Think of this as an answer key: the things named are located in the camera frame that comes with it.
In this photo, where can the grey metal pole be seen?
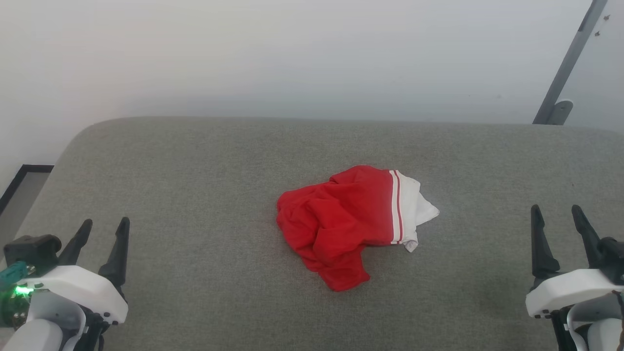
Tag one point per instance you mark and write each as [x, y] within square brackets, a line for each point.
[570, 58]

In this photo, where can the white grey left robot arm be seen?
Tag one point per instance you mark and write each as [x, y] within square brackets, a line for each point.
[44, 331]

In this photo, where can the red and white garment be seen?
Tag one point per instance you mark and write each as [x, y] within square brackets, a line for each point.
[341, 214]

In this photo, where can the black floor frame strip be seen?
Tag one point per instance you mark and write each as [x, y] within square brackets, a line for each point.
[24, 168]

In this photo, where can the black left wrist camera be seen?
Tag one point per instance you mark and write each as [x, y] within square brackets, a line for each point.
[31, 251]

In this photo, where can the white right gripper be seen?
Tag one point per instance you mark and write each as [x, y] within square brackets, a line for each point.
[570, 287]

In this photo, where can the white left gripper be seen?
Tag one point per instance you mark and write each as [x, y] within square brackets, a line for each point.
[83, 287]

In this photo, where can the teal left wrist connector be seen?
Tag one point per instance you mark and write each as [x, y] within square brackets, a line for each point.
[12, 274]

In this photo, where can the grey pole foot bracket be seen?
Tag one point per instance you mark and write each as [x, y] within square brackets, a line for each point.
[560, 111]

